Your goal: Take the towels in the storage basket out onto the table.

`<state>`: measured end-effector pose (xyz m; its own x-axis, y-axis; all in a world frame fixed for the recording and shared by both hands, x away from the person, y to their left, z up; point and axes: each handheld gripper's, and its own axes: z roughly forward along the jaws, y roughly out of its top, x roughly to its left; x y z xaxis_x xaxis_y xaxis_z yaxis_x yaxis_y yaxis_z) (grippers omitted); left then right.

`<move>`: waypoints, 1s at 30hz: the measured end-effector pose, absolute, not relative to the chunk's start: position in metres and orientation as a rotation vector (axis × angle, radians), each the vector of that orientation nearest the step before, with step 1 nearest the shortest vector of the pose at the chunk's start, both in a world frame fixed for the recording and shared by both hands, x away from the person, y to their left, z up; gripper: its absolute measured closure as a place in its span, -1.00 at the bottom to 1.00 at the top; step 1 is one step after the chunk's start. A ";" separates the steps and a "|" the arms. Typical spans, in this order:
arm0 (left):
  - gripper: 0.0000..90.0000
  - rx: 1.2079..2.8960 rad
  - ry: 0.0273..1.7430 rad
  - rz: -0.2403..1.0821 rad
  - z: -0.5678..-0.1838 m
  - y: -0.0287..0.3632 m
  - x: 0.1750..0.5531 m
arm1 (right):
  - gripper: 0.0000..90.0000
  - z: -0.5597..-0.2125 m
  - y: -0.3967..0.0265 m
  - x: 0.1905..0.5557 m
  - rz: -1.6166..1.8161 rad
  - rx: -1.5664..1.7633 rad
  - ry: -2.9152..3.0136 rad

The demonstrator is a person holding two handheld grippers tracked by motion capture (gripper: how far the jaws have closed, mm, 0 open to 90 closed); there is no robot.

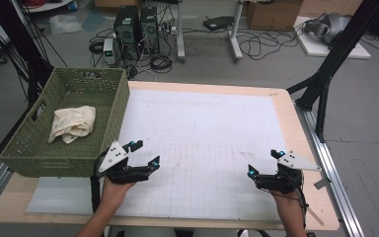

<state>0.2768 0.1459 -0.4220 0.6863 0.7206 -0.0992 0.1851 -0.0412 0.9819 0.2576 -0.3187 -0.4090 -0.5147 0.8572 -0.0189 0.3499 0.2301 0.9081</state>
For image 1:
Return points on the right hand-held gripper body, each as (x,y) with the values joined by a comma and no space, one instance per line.
(292,164)

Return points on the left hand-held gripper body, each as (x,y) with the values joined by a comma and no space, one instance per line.
(113,158)

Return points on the cream egg-print cloth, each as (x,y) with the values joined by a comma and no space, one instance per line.
(74,123)

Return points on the green woven basket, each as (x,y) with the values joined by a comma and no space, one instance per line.
(26,151)

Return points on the person's left hand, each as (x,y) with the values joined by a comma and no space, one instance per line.
(116,192)

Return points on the person's right hand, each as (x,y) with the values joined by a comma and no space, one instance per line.
(288,200)

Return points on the grey tape piece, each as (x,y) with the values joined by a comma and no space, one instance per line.
(322,183)

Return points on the thin grey strip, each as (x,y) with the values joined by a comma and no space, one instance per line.
(316,216)

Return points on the white grid mat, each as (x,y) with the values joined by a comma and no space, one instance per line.
(204,131)

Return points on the white power supply unit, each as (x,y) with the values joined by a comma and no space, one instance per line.
(109,51)

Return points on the white floor board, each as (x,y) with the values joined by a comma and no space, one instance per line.
(312,47)

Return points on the large black computer tower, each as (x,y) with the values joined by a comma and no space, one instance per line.
(126,29)

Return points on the slim black computer tower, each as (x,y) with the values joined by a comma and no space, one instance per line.
(149,29)

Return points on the white desk leg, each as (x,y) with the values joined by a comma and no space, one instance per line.
(235,33)
(180,33)

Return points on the black metal stand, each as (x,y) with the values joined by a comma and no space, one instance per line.
(342,46)

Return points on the grey headset device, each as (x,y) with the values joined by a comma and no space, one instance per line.
(332,26)

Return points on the large brown cardboard box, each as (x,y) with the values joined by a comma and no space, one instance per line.
(273,15)

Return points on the clear plastic bag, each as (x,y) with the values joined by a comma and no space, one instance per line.
(65,23)

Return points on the black flat case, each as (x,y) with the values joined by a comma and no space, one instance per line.
(218,22)

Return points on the aluminium rail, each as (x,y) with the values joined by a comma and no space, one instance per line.
(335,184)

